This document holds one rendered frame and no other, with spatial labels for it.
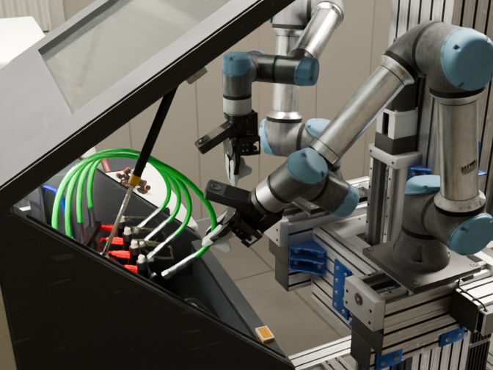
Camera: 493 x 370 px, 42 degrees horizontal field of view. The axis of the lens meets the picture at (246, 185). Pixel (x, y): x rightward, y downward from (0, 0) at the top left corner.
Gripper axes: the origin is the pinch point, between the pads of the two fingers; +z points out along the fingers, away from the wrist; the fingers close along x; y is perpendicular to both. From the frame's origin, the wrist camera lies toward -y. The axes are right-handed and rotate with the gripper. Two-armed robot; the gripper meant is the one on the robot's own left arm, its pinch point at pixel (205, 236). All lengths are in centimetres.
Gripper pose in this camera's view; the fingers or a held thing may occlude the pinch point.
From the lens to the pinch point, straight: 152.3
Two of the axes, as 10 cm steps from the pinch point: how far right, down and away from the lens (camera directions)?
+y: 7.5, 6.1, 2.6
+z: -6.3, 5.2, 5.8
